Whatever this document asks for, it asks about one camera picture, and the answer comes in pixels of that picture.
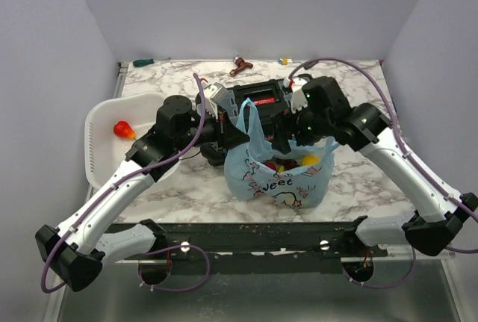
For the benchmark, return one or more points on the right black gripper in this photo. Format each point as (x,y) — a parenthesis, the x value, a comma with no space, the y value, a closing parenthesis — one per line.
(284,121)

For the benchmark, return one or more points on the yellow fake fruit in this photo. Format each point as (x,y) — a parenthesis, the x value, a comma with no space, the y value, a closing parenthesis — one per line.
(308,160)

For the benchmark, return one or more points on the yellow white small connector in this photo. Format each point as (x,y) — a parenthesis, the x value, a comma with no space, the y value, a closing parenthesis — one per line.
(286,61)

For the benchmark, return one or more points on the brown faucet tap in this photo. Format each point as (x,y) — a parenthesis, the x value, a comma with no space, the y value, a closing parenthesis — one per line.
(240,65)

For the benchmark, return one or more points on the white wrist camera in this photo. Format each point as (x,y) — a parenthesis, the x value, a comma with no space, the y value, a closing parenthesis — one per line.
(298,97)
(219,97)

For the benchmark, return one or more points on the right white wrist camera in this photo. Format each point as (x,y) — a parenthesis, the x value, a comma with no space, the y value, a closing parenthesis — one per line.
(298,97)

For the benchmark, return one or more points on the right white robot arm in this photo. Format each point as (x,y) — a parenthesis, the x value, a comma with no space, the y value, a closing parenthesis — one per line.
(319,109)

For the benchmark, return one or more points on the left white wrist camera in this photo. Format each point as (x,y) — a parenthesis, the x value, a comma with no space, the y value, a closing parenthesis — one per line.
(219,97)

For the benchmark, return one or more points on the red fake pear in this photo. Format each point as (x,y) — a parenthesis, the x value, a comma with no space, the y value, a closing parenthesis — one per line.
(123,130)

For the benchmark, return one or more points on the white plastic basket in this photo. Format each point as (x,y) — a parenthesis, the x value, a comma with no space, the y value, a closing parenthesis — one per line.
(103,150)

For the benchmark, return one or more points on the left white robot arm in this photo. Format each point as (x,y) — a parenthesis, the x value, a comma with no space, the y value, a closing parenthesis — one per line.
(80,247)

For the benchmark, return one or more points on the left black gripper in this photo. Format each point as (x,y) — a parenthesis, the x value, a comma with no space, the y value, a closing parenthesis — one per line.
(228,135)

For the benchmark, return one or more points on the light blue plastic bag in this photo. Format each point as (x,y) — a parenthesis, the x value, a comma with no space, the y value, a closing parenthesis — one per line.
(248,177)

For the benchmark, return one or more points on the small black clip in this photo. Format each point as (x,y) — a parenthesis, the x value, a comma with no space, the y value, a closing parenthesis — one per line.
(309,64)

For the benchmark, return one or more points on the black plastic toolbox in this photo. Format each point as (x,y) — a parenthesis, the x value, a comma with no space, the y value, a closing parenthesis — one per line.
(269,97)

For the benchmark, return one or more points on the green handled screwdriver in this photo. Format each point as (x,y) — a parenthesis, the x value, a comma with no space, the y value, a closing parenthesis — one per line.
(146,62)

